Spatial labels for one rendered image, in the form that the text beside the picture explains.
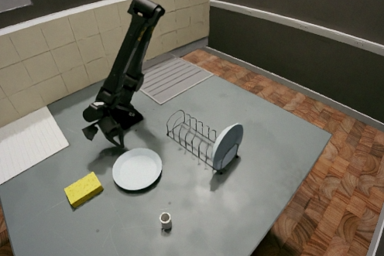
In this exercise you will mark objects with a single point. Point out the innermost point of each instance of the beige tiled wall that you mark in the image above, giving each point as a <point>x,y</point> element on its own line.
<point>46,59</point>

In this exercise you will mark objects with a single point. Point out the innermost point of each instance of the white ribbed draining mat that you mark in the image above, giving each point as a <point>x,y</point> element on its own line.
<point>28,141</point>

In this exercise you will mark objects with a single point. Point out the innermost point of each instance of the yellow sponge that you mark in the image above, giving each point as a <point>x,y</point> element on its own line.
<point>83,189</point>

